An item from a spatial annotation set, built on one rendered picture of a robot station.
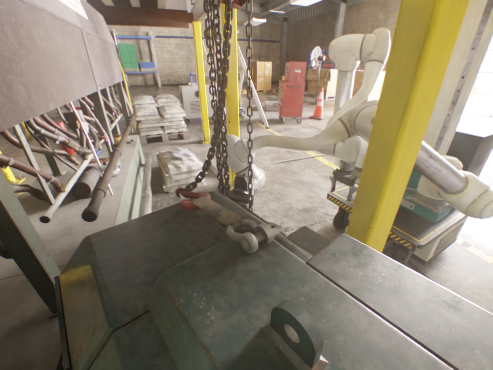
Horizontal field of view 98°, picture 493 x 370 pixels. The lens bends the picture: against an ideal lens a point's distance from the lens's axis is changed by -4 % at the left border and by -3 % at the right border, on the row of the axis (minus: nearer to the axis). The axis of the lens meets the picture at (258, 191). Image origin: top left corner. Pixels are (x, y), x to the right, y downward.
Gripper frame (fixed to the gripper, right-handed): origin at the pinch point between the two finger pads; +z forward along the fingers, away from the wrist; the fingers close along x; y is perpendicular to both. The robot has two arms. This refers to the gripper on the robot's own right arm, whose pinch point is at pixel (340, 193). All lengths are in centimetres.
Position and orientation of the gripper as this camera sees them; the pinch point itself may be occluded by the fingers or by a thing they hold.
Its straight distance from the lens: 152.9
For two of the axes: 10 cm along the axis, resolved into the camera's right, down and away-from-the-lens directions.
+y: 8.6, -2.4, 4.5
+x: -5.1, -4.2, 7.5
